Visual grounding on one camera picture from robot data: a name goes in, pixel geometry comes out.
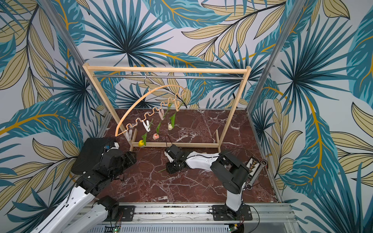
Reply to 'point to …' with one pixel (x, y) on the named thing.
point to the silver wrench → (263, 164)
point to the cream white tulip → (172, 119)
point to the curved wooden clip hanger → (145, 122)
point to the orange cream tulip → (162, 170)
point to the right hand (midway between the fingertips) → (168, 168)
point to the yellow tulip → (141, 142)
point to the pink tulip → (156, 136)
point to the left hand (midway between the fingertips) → (133, 157)
